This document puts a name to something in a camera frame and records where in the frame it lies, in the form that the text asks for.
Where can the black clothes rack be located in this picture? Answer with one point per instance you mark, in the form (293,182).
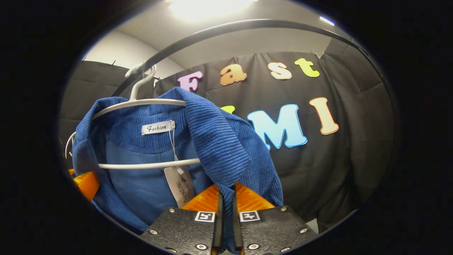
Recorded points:
(247,24)

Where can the small ceiling light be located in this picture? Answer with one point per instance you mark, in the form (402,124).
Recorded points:
(326,21)

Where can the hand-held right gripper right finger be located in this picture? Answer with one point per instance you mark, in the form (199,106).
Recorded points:
(237,226)

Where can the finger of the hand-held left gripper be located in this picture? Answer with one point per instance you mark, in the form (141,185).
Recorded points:
(86,184)

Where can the large ceiling light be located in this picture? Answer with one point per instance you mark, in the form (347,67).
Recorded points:
(208,7)

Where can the black backdrop cloth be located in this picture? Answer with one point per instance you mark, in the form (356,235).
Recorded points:
(336,170)

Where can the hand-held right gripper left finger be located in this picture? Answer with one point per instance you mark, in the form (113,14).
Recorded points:
(219,226)

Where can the white clothes hanger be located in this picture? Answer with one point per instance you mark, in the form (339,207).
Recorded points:
(148,165)

